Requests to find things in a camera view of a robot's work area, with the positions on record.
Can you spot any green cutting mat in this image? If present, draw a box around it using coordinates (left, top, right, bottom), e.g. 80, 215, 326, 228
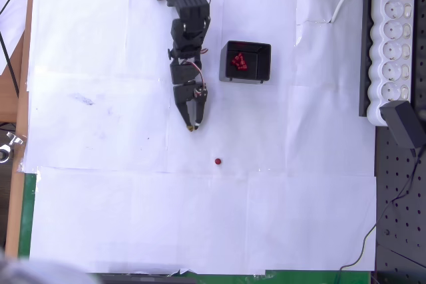
18, 172, 372, 284

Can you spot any white paper table cover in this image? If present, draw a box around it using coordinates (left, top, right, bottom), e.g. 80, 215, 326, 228
25, 0, 379, 275

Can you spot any black power adapter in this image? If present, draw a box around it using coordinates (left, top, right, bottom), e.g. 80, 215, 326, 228
379, 100, 424, 149

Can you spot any blurred grey object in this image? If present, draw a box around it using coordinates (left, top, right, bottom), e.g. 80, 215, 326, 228
0, 249, 97, 284

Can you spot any red white gripper wire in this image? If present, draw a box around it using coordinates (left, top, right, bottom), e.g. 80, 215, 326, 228
181, 59, 208, 98

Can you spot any white power strip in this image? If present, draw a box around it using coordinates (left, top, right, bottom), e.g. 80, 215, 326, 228
365, 0, 416, 128

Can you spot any dark shelf rail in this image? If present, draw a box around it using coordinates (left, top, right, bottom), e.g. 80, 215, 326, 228
357, 0, 373, 118

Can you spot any black plastic tray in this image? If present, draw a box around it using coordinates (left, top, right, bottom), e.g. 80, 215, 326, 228
218, 40, 272, 85

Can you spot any silver wing-nut clamp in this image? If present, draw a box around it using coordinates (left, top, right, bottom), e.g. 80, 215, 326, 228
6, 132, 27, 147

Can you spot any thin dark adapter cable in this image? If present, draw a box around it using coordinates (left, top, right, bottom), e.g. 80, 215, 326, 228
332, 147, 426, 284

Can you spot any black pegboard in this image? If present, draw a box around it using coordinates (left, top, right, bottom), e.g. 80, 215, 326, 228
374, 126, 426, 284

